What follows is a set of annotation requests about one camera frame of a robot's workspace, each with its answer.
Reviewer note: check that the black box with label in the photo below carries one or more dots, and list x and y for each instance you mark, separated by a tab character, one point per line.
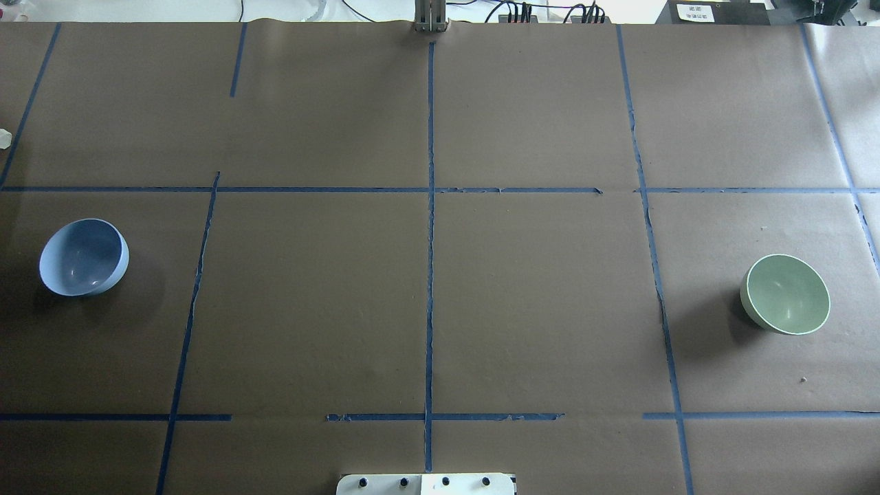
713	12

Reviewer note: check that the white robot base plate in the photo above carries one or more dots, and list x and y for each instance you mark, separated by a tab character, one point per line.
428	483

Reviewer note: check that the aluminium frame post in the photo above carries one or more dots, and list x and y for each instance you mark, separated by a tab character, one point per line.
430	16

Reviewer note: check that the orange black connector block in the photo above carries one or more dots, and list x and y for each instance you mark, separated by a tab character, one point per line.
517	18
587	16

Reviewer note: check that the blue bowl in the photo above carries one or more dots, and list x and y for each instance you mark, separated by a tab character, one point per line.
84	258

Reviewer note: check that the green bowl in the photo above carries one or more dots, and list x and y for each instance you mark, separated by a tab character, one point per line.
785	295

